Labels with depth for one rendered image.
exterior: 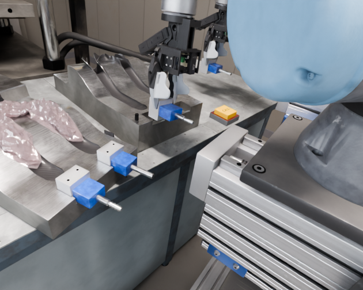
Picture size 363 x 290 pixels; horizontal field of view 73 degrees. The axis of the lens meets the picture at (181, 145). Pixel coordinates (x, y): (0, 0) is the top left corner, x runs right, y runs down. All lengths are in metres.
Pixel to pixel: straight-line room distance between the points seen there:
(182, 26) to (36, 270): 0.65
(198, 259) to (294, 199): 1.17
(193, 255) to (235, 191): 1.08
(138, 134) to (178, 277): 0.89
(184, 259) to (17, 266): 0.91
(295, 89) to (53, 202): 0.44
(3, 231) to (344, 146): 0.55
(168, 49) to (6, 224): 0.47
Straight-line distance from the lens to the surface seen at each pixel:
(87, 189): 0.50
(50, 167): 0.59
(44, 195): 0.52
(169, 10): 0.56
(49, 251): 0.71
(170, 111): 0.60
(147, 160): 0.67
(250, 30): 0.21
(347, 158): 0.32
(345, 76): 0.19
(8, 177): 0.57
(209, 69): 1.03
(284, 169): 0.33
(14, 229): 0.56
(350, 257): 0.40
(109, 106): 0.74
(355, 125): 0.32
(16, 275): 0.72
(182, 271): 1.39
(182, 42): 0.56
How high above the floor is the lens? 1.22
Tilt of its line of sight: 35 degrees down
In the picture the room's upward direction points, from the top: 9 degrees clockwise
